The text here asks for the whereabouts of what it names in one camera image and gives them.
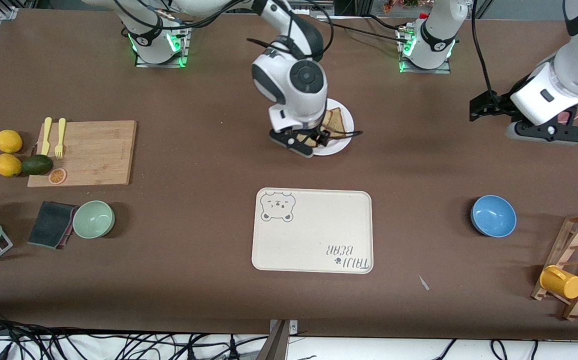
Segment yellow lemon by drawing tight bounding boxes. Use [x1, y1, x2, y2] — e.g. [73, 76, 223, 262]
[0, 153, 23, 178]
[0, 129, 23, 154]

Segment yellow plastic knife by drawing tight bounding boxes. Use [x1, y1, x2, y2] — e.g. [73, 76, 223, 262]
[40, 117, 53, 157]

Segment dark grey sponge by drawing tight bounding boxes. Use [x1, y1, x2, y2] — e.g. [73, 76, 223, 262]
[27, 201, 79, 250]

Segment black base power cable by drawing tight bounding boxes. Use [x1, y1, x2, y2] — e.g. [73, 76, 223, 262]
[326, 17, 407, 45]

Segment brown bread slice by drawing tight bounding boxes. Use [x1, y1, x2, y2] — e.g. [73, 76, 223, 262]
[326, 107, 348, 140]
[296, 111, 334, 149]

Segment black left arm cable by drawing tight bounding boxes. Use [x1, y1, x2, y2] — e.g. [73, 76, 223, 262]
[471, 0, 496, 99]

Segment metal clamp bracket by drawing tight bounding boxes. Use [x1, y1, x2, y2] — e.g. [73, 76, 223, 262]
[256, 319, 299, 360]

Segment pale green bowl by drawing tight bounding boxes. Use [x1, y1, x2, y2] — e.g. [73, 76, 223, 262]
[72, 200, 116, 239]

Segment blue bowl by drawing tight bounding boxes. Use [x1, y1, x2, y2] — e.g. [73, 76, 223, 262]
[470, 195, 517, 238]

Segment dark green avocado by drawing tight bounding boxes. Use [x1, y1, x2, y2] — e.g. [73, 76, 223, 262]
[21, 154, 54, 176]

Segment white round plate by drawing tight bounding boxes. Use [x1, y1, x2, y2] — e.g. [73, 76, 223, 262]
[311, 98, 355, 157]

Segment yellow mug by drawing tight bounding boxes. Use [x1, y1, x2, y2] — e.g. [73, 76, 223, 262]
[539, 265, 578, 300]

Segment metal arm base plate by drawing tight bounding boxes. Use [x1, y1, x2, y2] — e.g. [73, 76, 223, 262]
[398, 27, 452, 75]
[135, 21, 190, 69]

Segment beige bear print tray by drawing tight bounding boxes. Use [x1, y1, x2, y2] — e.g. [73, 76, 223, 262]
[251, 188, 374, 275]

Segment black cable bundle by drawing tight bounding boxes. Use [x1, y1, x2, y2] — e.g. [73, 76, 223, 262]
[0, 320, 270, 360]
[434, 339, 540, 360]

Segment wooden cutting board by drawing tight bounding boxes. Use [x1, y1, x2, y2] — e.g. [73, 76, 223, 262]
[27, 120, 138, 188]

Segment yellow plastic fork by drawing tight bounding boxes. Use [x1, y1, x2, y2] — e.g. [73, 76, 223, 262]
[54, 118, 67, 161]

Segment wooden mug rack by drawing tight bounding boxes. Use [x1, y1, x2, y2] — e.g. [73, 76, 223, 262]
[530, 211, 578, 322]

